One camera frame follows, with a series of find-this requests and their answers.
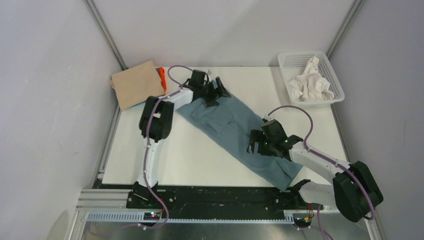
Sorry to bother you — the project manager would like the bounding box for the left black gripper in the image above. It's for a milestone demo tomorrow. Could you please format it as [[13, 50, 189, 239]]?
[[198, 77, 231, 108]]

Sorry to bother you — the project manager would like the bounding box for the grey-blue t-shirt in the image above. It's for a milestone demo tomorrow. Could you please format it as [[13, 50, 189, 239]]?
[[177, 95, 302, 192]]

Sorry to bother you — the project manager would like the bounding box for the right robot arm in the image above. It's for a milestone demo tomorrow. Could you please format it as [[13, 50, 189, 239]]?
[[247, 119, 384, 223]]

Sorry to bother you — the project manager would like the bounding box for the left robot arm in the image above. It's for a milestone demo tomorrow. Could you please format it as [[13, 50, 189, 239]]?
[[136, 69, 231, 188]]

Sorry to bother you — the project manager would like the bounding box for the folded orange t-shirt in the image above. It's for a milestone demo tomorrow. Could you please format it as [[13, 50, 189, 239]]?
[[156, 67, 167, 94]]

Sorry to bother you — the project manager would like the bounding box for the white plastic basket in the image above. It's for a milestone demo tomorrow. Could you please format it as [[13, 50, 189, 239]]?
[[277, 50, 345, 108]]

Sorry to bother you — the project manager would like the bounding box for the crumpled white t-shirt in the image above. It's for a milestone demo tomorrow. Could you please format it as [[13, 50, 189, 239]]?
[[287, 56, 335, 102]]

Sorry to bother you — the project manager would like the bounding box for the folded tan t-shirt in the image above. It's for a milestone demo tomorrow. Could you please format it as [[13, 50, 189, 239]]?
[[110, 60, 165, 111]]

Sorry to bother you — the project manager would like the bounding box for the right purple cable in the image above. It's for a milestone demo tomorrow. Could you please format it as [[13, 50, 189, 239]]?
[[266, 105, 377, 240]]

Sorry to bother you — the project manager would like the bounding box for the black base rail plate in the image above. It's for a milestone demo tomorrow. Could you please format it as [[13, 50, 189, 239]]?
[[126, 183, 319, 221]]

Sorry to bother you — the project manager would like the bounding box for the aluminium frame rail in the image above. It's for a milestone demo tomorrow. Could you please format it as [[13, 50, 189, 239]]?
[[66, 188, 387, 240]]

